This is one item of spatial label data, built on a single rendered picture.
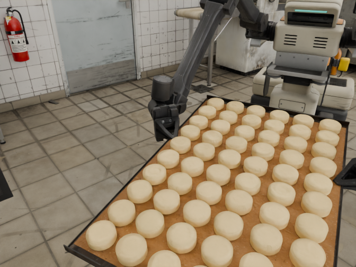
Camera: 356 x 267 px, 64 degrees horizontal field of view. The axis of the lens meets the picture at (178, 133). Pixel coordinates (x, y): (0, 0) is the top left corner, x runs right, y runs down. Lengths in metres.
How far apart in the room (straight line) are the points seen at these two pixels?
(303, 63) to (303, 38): 0.11
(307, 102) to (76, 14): 2.90
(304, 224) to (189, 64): 0.59
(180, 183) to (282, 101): 1.04
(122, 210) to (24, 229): 1.53
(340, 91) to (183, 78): 1.05
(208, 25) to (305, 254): 0.71
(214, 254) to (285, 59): 1.11
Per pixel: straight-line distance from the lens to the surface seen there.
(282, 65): 1.45
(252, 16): 1.30
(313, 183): 0.62
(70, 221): 1.98
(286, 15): 1.40
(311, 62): 1.43
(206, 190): 0.56
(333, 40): 1.43
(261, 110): 0.83
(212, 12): 0.98
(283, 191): 0.59
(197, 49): 0.94
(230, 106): 0.84
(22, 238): 2.00
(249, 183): 0.59
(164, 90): 0.83
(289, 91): 1.54
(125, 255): 0.49
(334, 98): 1.78
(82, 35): 3.81
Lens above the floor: 1.35
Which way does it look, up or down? 29 degrees down
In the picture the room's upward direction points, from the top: straight up
